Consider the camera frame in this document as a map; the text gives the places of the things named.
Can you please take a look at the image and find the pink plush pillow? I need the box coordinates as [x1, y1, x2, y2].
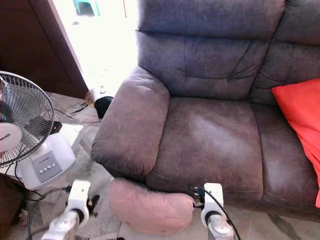
[108, 177, 196, 236]

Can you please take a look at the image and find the brown grey suede sofa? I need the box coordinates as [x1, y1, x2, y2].
[91, 0, 320, 221]

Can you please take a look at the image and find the red pillow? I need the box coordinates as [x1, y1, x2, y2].
[271, 77, 320, 209]

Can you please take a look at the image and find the white electric fan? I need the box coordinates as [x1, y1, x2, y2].
[0, 70, 77, 191]

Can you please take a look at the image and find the white plastic stool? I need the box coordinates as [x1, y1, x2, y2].
[62, 122, 97, 157]

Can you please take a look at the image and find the dark brown cabinet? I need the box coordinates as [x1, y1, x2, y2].
[0, 172, 27, 240]

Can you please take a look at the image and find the black round object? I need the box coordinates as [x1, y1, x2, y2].
[94, 96, 114, 119]

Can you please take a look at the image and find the dark brown wooden door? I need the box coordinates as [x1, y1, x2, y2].
[0, 0, 89, 100]

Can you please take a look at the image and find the green plastic chair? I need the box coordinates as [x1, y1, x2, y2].
[73, 0, 101, 17]

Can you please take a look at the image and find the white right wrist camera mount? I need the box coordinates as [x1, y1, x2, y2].
[200, 182, 225, 225]

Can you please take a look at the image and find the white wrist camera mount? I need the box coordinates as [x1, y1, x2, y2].
[200, 182, 225, 225]
[67, 179, 92, 217]

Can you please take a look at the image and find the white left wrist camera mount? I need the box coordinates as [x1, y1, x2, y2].
[67, 179, 92, 217]

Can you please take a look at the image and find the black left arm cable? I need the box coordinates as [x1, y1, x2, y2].
[27, 186, 74, 240]

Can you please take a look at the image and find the black fan power cord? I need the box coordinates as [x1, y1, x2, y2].
[3, 161, 47, 202]

